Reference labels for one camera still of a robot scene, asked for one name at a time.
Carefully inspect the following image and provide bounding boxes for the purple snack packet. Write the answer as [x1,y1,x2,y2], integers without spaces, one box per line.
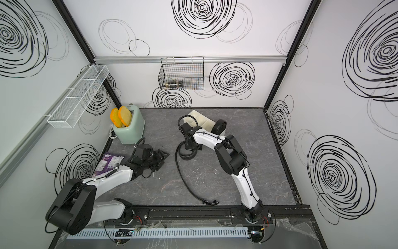
[92,153,124,176]

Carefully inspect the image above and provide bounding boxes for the right toast slice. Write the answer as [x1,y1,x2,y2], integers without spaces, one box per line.
[118,106,132,127]

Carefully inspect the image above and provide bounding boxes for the grey slotted cable duct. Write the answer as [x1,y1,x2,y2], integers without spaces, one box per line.
[66,227,249,240]

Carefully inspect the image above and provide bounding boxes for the cream compartment storage tray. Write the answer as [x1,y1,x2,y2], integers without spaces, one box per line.
[183,110,218,132]

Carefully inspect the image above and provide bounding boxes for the mint green toaster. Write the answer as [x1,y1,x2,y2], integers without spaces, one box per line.
[113,104,145,145]

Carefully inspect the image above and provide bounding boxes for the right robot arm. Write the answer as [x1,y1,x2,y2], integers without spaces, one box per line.
[175,123,263,224]

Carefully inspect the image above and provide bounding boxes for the black wire wall basket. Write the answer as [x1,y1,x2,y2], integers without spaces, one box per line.
[158,57,205,90]

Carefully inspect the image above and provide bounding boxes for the items in wire basket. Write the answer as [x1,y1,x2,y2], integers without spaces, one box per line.
[164,81,184,89]

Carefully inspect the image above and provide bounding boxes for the toast slice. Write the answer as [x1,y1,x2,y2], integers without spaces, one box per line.
[110,108,123,128]
[118,106,132,127]

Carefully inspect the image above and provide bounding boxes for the white wire wall shelf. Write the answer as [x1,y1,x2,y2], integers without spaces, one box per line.
[47,64,110,128]

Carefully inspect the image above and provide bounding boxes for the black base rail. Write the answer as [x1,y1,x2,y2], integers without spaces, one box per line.
[132,205,314,225]

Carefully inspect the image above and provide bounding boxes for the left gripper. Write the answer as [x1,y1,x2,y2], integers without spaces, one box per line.
[143,149,171,172]

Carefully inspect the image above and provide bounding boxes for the left toast slice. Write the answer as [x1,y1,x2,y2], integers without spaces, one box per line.
[110,108,123,128]

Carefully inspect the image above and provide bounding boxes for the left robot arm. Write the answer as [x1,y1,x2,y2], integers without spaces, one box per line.
[45,144,169,235]

